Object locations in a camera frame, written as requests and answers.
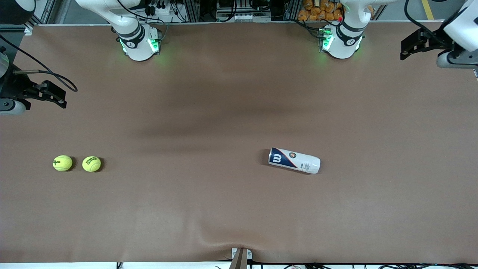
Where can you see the tennis ball with black cross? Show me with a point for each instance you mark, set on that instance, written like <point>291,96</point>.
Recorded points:
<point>62,163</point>

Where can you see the brown table mat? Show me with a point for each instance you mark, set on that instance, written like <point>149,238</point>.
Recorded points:
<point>239,112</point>

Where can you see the white connector block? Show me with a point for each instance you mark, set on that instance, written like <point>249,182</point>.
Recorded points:
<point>244,16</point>

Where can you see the white power strip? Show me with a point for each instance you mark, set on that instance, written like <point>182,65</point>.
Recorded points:
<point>160,9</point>

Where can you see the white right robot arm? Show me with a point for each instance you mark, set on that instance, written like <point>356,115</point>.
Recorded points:
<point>138,45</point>

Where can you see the aluminium table corner bracket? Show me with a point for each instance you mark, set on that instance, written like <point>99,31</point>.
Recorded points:
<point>28,30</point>

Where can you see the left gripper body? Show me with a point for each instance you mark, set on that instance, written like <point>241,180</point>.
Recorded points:
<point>432,40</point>

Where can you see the blue white tennis ball can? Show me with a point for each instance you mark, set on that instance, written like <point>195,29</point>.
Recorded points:
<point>295,160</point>

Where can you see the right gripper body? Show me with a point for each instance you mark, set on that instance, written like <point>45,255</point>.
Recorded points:
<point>15,86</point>

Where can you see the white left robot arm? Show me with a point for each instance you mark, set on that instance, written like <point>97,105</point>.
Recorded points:
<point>343,45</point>

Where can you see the metal table edge clamp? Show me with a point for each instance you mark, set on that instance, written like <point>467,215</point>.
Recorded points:
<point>241,257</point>

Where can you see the orange packaged items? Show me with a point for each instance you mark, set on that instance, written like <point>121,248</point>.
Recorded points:
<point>317,11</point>

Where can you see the tennis ball with printed text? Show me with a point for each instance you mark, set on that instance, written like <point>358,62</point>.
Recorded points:
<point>91,164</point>

